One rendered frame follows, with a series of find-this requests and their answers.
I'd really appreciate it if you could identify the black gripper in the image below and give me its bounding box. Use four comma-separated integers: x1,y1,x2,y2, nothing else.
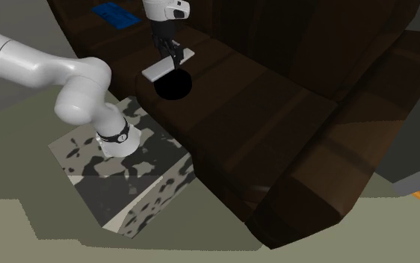
150,19,185,71

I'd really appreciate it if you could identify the white flat rectangular device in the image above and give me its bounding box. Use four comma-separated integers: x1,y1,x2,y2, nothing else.
141,47,196,83

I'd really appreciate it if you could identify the black round bowl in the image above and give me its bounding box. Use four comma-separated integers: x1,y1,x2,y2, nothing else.
153,69,193,101

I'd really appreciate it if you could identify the blue flat book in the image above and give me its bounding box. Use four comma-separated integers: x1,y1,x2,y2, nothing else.
90,1,142,31

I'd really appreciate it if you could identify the dark brown sofa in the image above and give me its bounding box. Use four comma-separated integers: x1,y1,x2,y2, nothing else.
46,0,420,251

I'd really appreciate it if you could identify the patterned grey robot stand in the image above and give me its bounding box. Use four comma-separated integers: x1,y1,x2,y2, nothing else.
47,96,197,240

